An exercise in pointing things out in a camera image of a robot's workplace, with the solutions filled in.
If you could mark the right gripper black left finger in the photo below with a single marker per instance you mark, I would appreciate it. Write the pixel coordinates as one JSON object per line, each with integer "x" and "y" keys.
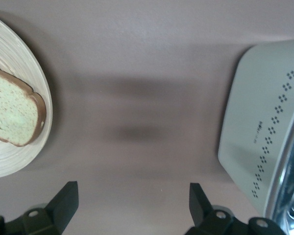
{"x": 54, "y": 210}

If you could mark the round wooden plate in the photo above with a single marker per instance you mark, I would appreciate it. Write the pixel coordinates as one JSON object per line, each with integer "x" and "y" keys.
{"x": 27, "y": 73}

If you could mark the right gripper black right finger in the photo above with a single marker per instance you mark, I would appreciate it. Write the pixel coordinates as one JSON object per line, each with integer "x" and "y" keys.
{"x": 205, "y": 218}

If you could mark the cream chrome two-slot toaster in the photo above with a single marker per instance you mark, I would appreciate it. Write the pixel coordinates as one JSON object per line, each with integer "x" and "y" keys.
{"x": 247, "y": 98}

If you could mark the brown-crust bread slice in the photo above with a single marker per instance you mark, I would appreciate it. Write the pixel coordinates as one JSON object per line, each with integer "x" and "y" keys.
{"x": 12, "y": 107}

